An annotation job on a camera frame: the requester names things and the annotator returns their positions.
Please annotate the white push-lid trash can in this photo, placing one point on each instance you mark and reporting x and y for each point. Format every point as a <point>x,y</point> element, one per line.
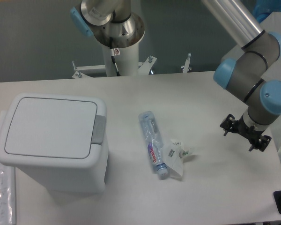
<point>58,140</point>

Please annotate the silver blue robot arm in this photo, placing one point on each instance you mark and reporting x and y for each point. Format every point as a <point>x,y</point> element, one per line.
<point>119,31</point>

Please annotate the white pedestal base frame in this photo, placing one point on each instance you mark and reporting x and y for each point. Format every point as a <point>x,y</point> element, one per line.
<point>145,68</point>

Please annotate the clear plastic water bottle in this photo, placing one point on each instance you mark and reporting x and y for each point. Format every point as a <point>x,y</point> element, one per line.
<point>154,143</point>

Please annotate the clear plastic document sleeve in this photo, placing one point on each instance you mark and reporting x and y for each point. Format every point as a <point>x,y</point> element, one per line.
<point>7,195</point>

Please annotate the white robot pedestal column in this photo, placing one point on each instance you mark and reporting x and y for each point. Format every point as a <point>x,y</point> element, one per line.
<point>126,59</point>

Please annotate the crumpled white plastic wrapper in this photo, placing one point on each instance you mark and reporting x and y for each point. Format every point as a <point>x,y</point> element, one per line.
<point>174,154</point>

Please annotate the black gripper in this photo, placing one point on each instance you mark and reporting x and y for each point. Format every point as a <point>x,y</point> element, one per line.
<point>257,141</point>

